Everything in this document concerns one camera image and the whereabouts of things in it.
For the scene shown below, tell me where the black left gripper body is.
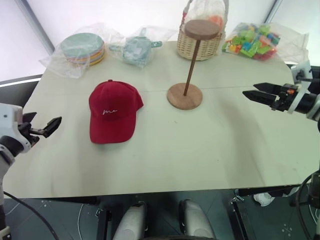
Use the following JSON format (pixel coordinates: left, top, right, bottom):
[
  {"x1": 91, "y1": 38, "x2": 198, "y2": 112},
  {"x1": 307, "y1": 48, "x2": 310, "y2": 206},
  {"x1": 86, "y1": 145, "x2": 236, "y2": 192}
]
[{"x1": 16, "y1": 121, "x2": 46, "y2": 146}]

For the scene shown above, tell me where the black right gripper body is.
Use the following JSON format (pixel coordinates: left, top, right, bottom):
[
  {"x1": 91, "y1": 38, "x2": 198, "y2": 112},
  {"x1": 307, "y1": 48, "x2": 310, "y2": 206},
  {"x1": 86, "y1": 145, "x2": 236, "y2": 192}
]
[{"x1": 270, "y1": 84, "x2": 301, "y2": 113}]

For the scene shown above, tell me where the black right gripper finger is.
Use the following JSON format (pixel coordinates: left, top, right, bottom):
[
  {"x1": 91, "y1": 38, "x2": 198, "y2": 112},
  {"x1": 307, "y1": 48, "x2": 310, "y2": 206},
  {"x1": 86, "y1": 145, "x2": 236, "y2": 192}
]
[
  {"x1": 253, "y1": 82, "x2": 284, "y2": 95},
  {"x1": 242, "y1": 90, "x2": 279, "y2": 109}
]

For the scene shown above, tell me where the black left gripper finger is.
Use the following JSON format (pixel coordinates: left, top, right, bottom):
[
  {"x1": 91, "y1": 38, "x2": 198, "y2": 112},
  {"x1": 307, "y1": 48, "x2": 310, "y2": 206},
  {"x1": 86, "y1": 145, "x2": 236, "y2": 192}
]
[
  {"x1": 22, "y1": 112, "x2": 38, "y2": 124},
  {"x1": 41, "y1": 116, "x2": 63, "y2": 139}
]

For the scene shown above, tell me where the red baseball cap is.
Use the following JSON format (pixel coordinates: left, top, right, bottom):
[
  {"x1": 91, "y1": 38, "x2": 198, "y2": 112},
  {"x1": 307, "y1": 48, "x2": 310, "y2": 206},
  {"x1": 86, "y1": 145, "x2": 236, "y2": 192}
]
[{"x1": 88, "y1": 79, "x2": 145, "y2": 145}]

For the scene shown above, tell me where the wooden hat stand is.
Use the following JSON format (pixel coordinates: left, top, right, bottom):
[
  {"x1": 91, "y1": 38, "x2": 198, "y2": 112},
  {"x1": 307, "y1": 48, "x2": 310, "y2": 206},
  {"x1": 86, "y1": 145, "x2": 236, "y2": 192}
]
[{"x1": 167, "y1": 19, "x2": 224, "y2": 111}]

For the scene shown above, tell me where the bag of colourful toy blocks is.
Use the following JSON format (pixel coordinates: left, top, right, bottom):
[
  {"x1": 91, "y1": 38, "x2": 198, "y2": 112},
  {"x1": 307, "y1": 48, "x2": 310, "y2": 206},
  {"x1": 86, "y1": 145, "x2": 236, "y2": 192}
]
[{"x1": 221, "y1": 21, "x2": 310, "y2": 63}]

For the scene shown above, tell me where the wicker basket with plastic wrap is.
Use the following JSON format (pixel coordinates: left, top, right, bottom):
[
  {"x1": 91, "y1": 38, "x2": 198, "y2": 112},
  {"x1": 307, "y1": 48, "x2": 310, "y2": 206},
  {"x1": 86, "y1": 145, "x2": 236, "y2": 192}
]
[{"x1": 176, "y1": 0, "x2": 230, "y2": 62}]

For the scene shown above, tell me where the bagged stack of pastel plates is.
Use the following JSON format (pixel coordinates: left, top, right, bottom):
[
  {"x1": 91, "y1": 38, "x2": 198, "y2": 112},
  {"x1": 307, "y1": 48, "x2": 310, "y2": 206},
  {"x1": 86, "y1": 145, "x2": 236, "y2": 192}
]
[{"x1": 38, "y1": 22, "x2": 111, "y2": 80}]

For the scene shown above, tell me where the white shoe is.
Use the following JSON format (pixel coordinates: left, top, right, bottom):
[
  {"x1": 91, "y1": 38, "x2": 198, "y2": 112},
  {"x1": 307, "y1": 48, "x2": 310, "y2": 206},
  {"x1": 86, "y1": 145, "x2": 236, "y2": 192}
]
[{"x1": 253, "y1": 192, "x2": 276, "y2": 207}]

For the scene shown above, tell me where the bagged teal pouch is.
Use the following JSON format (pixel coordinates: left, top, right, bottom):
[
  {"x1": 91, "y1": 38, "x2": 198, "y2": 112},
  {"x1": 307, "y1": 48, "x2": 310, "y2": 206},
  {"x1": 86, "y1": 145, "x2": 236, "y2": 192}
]
[{"x1": 108, "y1": 24, "x2": 176, "y2": 70}]

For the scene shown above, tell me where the silver left robot leg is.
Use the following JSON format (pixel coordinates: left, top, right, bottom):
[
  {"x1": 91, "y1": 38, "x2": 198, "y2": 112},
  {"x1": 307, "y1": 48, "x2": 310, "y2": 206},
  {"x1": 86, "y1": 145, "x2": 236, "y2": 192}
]
[{"x1": 112, "y1": 201, "x2": 149, "y2": 240}]

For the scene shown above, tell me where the silver robot leg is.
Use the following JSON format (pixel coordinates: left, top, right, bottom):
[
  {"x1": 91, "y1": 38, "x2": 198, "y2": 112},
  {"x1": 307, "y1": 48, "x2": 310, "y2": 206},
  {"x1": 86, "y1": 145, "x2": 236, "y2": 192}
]
[
  {"x1": 178, "y1": 198, "x2": 216, "y2": 240},
  {"x1": 112, "y1": 201, "x2": 149, "y2": 240}
]

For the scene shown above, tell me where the silver right robot leg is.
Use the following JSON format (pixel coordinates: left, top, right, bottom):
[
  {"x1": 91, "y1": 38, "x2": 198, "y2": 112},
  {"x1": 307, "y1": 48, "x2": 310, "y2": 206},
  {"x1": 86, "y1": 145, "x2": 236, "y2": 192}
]
[{"x1": 178, "y1": 198, "x2": 216, "y2": 240}]

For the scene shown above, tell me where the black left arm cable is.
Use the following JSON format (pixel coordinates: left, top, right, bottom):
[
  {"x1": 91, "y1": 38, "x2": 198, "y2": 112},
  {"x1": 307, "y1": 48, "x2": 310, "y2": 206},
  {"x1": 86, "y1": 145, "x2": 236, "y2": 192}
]
[{"x1": 2, "y1": 191, "x2": 62, "y2": 240}]

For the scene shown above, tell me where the black table frame leg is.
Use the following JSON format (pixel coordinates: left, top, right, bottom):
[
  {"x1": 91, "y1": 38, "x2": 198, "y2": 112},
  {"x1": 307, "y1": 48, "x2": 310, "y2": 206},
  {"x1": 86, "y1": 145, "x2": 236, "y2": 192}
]
[
  {"x1": 228, "y1": 196, "x2": 252, "y2": 240},
  {"x1": 95, "y1": 208, "x2": 113, "y2": 240}
]

